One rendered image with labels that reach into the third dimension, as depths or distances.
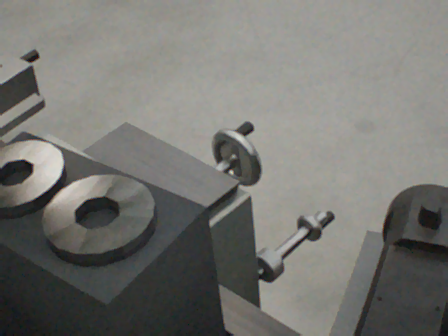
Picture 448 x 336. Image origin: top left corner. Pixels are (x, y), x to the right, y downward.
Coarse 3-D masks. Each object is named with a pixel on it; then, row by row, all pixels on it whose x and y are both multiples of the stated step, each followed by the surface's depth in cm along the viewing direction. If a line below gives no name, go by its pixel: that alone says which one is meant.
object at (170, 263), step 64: (0, 192) 63; (64, 192) 62; (128, 192) 61; (0, 256) 62; (64, 256) 57; (128, 256) 57; (192, 256) 61; (0, 320) 73; (64, 320) 61; (128, 320) 56; (192, 320) 64
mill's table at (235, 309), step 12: (0, 144) 103; (228, 300) 77; (240, 300) 77; (228, 312) 76; (240, 312) 76; (252, 312) 76; (264, 312) 76; (228, 324) 75; (240, 324) 75; (252, 324) 75; (264, 324) 74; (276, 324) 74
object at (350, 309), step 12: (372, 240) 152; (360, 252) 150; (372, 252) 150; (360, 264) 148; (372, 264) 147; (360, 276) 145; (372, 276) 145; (348, 288) 143; (360, 288) 143; (348, 300) 141; (360, 300) 141; (348, 312) 139; (360, 312) 138; (336, 324) 137; (348, 324) 137
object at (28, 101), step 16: (0, 64) 107; (16, 64) 106; (0, 80) 103; (16, 80) 104; (32, 80) 107; (0, 96) 103; (16, 96) 105; (32, 96) 108; (0, 112) 104; (16, 112) 106; (32, 112) 107; (0, 128) 104
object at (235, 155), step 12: (216, 132) 142; (228, 132) 139; (240, 132) 140; (252, 132) 142; (216, 144) 143; (228, 144) 142; (240, 144) 138; (216, 156) 146; (228, 156) 142; (240, 156) 141; (252, 156) 138; (216, 168) 139; (228, 168) 140; (240, 168) 143; (252, 168) 139; (240, 180) 144; (252, 180) 141
